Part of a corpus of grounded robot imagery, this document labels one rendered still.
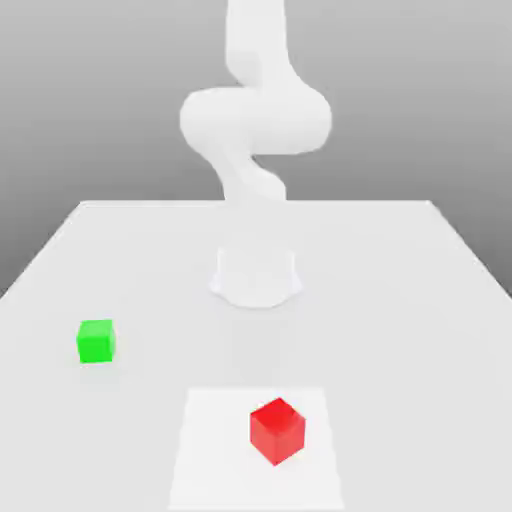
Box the small red cube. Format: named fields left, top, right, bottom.
left=249, top=396, right=307, bottom=468

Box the small green cube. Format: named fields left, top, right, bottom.
left=75, top=318, right=118, bottom=365

